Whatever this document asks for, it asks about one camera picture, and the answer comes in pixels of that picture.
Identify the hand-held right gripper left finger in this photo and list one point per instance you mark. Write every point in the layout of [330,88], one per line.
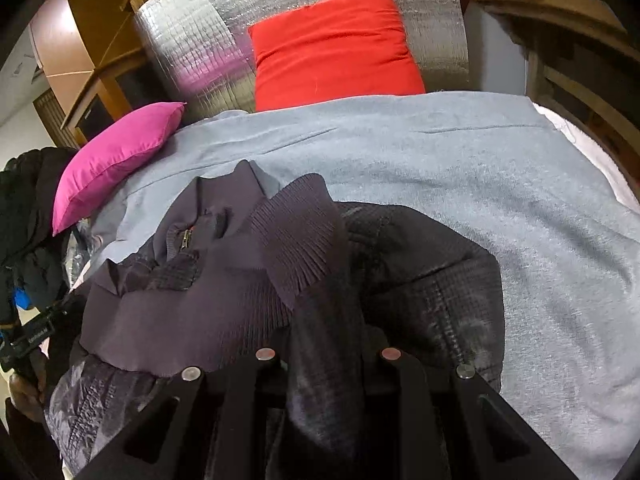
[240,400]

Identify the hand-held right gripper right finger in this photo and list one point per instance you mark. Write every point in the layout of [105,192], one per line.
[410,410]

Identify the navy quilted jacket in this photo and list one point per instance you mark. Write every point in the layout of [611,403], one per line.
[210,310]

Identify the person's left hand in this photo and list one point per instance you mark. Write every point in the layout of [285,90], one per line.
[27,390]

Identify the blue jacket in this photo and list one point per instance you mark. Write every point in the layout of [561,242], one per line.
[21,299]

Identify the clear plastic bag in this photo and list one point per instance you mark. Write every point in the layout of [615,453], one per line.
[80,255]

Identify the black puffer jacket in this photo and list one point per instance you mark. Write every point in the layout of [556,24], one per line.
[27,210]

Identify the pink pillow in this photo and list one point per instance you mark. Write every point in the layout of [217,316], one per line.
[115,160]

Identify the wooden slatted door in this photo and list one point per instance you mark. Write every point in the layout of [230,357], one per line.
[52,115]

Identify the grey blanket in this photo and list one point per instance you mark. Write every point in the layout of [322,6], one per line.
[450,170]

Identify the white sheet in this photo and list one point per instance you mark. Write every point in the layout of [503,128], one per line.
[600,160]

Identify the silver foil panel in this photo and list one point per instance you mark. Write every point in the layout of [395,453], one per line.
[200,35]

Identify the red pillow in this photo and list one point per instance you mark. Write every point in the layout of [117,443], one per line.
[335,50]

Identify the wooden table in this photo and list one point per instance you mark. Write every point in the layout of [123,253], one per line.
[565,25]

